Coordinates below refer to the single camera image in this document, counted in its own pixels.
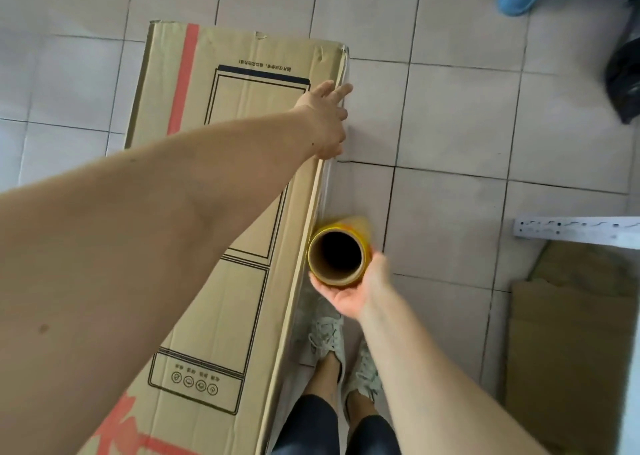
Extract person's left hand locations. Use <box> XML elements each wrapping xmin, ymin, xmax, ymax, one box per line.
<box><xmin>292</xmin><ymin>80</ymin><xmax>354</xmax><ymax>161</ymax></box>

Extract person's right hand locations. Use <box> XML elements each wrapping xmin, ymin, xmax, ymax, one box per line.
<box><xmin>309</xmin><ymin>252</ymin><xmax>393</xmax><ymax>320</ymax></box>

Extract yellow plastic wrap roll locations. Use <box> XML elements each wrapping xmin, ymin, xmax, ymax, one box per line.
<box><xmin>307</xmin><ymin>214</ymin><xmax>374</xmax><ymax>288</ymax></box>

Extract brown cardboard box red ribbon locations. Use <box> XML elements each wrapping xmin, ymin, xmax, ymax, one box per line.
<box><xmin>77</xmin><ymin>19</ymin><xmax>351</xmax><ymax>455</ymax></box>

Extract person's right forearm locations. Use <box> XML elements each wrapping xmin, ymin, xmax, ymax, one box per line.
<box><xmin>357</xmin><ymin>289</ymin><xmax>551</xmax><ymax>455</ymax></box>

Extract person's left forearm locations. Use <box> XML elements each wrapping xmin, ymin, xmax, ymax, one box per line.
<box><xmin>0</xmin><ymin>107</ymin><xmax>321</xmax><ymax>455</ymax></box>

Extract person's left leg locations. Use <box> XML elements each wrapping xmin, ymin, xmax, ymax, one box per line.
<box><xmin>302</xmin><ymin>352</ymin><xmax>343</xmax><ymax>416</ymax></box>

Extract person's leg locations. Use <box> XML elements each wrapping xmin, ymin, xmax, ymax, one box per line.
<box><xmin>302</xmin><ymin>352</ymin><xmax>343</xmax><ymax>416</ymax></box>
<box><xmin>345</xmin><ymin>392</ymin><xmax>379</xmax><ymax>433</ymax></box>

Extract person's right leg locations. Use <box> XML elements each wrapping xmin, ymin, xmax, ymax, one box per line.
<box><xmin>345</xmin><ymin>392</ymin><xmax>379</xmax><ymax>433</ymax></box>

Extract flattened brown cardboard pile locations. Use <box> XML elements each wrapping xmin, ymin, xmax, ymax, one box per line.
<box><xmin>502</xmin><ymin>242</ymin><xmax>640</xmax><ymax>455</ymax></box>

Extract white left shoe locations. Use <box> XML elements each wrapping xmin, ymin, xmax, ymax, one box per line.
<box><xmin>307</xmin><ymin>314</ymin><xmax>346</xmax><ymax>376</ymax></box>

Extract white shoe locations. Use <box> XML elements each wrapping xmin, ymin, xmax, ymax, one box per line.
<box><xmin>342</xmin><ymin>339</ymin><xmax>385</xmax><ymax>420</ymax></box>
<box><xmin>307</xmin><ymin>314</ymin><xmax>346</xmax><ymax>376</ymax></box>

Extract white right shoe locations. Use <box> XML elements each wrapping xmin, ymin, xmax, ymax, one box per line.
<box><xmin>342</xmin><ymin>339</ymin><xmax>385</xmax><ymax>420</ymax></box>

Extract dark shorts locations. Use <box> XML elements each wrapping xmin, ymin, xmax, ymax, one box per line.
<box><xmin>269</xmin><ymin>394</ymin><xmax>401</xmax><ymax>455</ymax></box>

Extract white metal shelf rack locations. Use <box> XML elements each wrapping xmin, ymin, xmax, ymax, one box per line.
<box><xmin>513</xmin><ymin>215</ymin><xmax>640</xmax><ymax>250</ymax></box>

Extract black bag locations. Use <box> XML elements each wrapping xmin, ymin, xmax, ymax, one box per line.
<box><xmin>605</xmin><ymin>19</ymin><xmax>640</xmax><ymax>125</ymax></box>

